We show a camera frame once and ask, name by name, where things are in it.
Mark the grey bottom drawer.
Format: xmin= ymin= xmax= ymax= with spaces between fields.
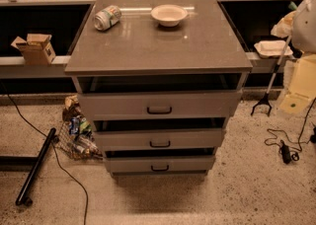
xmin=104 ymin=155 xmax=215 ymax=174

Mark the grey drawer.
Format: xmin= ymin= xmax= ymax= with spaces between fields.
xmin=94 ymin=128 xmax=225 ymax=151
xmin=78 ymin=91 xmax=241 ymax=120
xmin=104 ymin=155 xmax=215 ymax=174

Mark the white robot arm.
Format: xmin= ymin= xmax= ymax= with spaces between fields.
xmin=271 ymin=0 xmax=316 ymax=113

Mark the grey drawer cabinet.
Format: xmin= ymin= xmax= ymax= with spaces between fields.
xmin=64 ymin=0 xmax=254 ymax=180

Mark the grey top drawer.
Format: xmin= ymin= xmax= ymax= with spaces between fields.
xmin=78 ymin=91 xmax=241 ymax=120

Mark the grey middle drawer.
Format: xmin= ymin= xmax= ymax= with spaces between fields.
xmin=94 ymin=128 xmax=225 ymax=151

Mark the white paper bowl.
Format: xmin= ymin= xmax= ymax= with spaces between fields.
xmin=151 ymin=5 xmax=188 ymax=28

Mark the crushed soda can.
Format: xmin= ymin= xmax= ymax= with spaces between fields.
xmin=94 ymin=5 xmax=121 ymax=31

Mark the reacher grabber tool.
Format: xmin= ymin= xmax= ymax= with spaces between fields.
xmin=251 ymin=36 xmax=291 ymax=115

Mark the black tube table leg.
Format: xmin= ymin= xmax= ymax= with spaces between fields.
xmin=15 ymin=128 xmax=56 ymax=206

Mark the white takeout container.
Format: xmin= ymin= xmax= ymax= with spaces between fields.
xmin=254 ymin=40 xmax=285 ymax=58

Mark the small cardboard box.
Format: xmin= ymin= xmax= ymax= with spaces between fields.
xmin=11 ymin=34 xmax=55 ymax=65

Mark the wire basket with trash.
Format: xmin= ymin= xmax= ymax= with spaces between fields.
xmin=56 ymin=95 xmax=102 ymax=160

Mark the black floor cable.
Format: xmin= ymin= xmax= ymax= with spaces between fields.
xmin=0 ymin=80 xmax=90 ymax=225

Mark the black power adapter cable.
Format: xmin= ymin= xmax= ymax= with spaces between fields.
xmin=264 ymin=97 xmax=316 ymax=165

